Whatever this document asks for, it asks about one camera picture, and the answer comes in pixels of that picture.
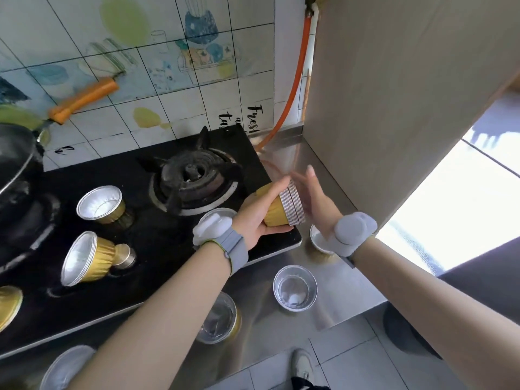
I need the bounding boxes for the person's right hand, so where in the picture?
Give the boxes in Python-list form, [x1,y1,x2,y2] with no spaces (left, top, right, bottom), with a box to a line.
[294,164,344,240]

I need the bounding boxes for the person's left hand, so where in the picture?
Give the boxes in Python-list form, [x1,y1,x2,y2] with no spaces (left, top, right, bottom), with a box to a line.
[230,175,294,251]

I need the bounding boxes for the stack of foil cups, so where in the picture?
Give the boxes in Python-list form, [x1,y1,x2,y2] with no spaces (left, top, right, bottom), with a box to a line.
[256,180,306,228]

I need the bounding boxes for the person's left forearm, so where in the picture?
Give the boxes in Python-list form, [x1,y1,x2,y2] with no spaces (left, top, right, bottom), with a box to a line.
[67,241,231,390]

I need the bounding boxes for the person's right forearm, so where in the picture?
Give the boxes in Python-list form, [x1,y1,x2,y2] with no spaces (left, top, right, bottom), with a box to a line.
[351,235,520,390]

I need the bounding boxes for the person's white right shoe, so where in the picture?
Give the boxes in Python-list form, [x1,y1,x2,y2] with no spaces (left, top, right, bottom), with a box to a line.
[290,348,316,386]

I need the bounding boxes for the person's black trousers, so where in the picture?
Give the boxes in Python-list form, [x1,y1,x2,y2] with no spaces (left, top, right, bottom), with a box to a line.
[290,377,330,390]

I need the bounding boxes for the white right wrist tracker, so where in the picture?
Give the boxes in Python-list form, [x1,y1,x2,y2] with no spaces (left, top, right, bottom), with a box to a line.
[324,211,379,269]

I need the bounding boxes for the white wrist tracker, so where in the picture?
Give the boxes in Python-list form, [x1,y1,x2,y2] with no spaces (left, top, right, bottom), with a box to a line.
[191,211,250,277]
[324,211,379,269]

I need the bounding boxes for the white left wrist tracker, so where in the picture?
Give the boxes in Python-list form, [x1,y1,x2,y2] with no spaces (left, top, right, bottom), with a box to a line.
[191,211,250,277]

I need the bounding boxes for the uncovered black stove burner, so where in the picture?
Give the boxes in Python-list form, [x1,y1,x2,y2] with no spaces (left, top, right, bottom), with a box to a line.
[138,126,244,218]

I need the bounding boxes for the black glass gas stove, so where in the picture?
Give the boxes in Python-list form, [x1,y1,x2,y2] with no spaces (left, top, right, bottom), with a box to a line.
[0,125,303,360]

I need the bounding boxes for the brass stove knob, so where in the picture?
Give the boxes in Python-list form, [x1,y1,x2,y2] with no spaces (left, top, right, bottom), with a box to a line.
[113,243,137,269]

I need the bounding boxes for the beige wooden cabinet panel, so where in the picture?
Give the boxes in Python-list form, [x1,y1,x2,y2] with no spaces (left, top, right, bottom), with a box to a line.
[302,0,520,230]

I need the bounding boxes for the stove burner under wok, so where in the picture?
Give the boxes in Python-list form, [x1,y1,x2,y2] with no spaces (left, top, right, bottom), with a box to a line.
[0,192,62,277]

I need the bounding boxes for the orange gas hose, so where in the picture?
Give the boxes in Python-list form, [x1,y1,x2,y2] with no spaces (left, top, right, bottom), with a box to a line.
[253,10,314,153]

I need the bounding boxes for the steel wok with orange handle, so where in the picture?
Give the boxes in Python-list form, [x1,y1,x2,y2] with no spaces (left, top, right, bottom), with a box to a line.
[0,70,127,207]

